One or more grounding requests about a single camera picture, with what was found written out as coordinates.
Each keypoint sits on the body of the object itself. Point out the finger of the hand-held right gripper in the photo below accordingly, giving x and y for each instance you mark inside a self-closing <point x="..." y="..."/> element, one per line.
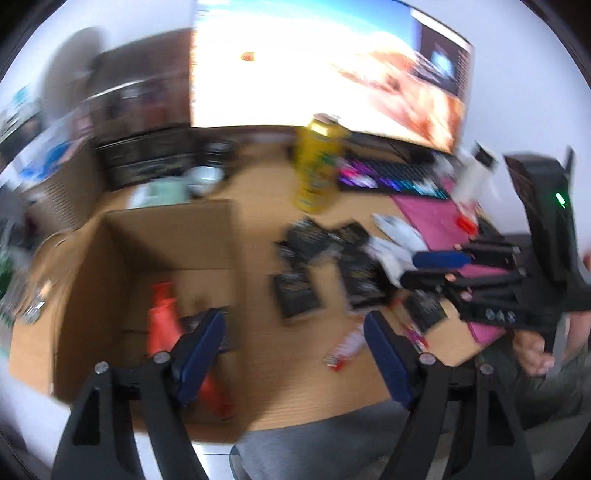
<point x="425" y="278"/>
<point x="438" y="259"/>

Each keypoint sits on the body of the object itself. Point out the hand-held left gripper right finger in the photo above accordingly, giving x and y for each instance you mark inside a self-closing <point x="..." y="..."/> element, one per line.
<point x="388" y="360"/>

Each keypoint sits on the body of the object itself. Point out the dark acrylic drawer organizer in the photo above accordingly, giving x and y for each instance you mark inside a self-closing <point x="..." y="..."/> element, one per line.
<point x="138" y="115"/>

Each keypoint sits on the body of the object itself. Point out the backlit black keyboard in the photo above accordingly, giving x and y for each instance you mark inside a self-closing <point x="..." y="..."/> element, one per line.
<point x="392" y="177"/>

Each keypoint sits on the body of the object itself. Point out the beige woven plastic basket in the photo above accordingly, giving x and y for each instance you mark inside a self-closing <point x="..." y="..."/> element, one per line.
<point x="64" y="194"/>

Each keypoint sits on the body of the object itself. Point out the person's grey trousers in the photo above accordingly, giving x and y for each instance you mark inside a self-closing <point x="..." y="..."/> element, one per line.
<point x="314" y="443"/>

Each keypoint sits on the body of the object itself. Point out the clear water bottle green label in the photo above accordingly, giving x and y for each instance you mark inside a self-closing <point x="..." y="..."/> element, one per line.
<point x="7" y="277"/>

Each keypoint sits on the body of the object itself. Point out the small white bowl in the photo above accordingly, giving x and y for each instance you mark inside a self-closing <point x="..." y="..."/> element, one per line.
<point x="203" y="177"/>

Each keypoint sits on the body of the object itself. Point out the white packet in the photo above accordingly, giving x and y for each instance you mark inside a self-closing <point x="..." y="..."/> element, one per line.
<point x="388" y="261"/>

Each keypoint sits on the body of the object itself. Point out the round white desk mirror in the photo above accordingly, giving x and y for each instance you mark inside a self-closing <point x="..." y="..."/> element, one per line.
<point x="69" y="69"/>

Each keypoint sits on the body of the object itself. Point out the pile of black tissue packets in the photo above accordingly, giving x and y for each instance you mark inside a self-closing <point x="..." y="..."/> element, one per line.
<point x="298" y="290"/>

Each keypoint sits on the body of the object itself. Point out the green knitted cloth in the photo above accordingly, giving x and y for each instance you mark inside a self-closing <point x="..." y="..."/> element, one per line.
<point x="161" y="191"/>

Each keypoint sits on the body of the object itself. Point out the computer monitor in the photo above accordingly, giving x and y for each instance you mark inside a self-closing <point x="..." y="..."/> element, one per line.
<point x="300" y="69"/>

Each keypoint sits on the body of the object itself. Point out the pink desk mat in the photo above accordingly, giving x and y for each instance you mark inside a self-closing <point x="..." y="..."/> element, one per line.
<point x="434" y="217"/>

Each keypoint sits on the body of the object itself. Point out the white bottle with black cap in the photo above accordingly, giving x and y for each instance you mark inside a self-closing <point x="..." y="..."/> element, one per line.
<point x="471" y="180"/>

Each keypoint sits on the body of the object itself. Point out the orange red snack packet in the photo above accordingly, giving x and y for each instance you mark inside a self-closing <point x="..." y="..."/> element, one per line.
<point x="161" y="332"/>

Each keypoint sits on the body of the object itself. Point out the small red box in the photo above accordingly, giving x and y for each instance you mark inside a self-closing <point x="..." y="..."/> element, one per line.
<point x="467" y="224"/>

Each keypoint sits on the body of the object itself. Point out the brown cardboard box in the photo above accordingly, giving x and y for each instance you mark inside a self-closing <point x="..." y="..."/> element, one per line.
<point x="194" y="230"/>

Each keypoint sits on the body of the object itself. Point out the person's right hand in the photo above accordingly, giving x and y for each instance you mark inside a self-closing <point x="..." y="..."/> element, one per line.
<point x="533" y="353"/>

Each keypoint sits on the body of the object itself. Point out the blue white tissue pack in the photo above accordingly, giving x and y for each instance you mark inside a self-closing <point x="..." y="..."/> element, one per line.
<point x="46" y="152"/>

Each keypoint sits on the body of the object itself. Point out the red white snack sachet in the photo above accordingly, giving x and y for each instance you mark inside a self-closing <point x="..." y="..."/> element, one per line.
<point x="346" y="350"/>

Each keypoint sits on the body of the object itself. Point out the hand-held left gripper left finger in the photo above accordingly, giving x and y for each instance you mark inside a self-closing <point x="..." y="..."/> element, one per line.
<point x="203" y="355"/>

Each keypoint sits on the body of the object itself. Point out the yellow pineapple drink can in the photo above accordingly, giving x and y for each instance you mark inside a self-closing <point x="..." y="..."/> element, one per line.
<point x="318" y="161"/>

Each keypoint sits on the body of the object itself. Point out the wooden desktop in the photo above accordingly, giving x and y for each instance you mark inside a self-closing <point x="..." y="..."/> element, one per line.
<point x="286" y="369"/>

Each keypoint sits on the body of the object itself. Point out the dark glass jar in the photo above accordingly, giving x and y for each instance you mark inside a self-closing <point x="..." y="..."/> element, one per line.
<point x="218" y="154"/>

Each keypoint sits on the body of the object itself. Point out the pink white long sachet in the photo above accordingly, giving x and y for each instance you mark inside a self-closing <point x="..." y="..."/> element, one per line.
<point x="417" y="334"/>

